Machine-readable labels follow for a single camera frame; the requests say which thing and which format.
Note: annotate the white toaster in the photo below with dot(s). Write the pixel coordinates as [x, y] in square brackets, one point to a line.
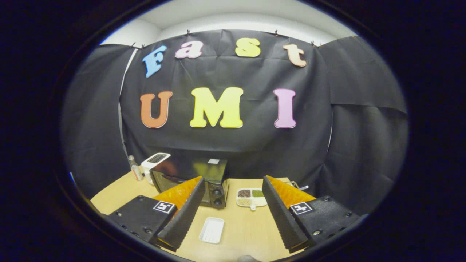
[154, 160]

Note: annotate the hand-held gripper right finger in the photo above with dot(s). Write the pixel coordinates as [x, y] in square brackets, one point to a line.
[284, 218]

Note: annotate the black backdrop cloth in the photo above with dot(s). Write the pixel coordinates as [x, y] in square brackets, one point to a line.
[233, 145]

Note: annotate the clear bottle orange label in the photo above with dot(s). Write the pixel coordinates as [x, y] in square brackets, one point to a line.
[136, 173]

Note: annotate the small white tray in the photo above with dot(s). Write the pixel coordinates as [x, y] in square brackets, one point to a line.
[212, 230]

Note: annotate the black toaster oven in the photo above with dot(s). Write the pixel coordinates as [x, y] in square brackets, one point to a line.
[189, 169]

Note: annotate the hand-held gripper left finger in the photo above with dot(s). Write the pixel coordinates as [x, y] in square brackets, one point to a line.
[182, 220]

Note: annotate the white divided dish of beans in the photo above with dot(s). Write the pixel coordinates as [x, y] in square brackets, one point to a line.
[251, 198]

